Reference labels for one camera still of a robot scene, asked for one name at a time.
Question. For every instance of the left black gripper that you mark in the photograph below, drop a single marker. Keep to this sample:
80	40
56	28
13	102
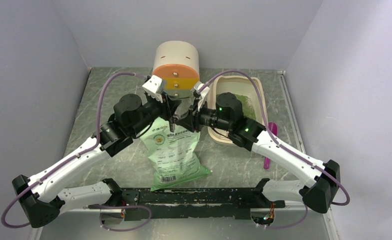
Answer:
168	106

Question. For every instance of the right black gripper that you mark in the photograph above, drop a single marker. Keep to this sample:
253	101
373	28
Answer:
192	122

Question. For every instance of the green litter bag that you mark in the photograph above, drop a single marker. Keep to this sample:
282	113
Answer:
172	154

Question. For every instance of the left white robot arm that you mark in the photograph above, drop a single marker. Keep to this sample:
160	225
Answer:
45	196

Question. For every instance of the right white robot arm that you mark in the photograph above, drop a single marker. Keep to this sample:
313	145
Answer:
317	181

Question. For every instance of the beige litter box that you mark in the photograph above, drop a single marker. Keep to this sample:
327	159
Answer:
251	96

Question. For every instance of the beige orange drawer cabinet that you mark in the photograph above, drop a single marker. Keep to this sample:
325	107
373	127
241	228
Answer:
177	62

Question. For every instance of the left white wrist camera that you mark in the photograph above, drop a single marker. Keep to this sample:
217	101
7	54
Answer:
154	87

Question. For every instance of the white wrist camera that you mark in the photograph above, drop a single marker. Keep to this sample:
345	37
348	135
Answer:
154	87
200	91

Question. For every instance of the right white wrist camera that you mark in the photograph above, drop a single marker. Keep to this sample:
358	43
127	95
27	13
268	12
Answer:
200	91

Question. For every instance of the black mounting rail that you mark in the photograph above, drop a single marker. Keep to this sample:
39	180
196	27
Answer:
237	203

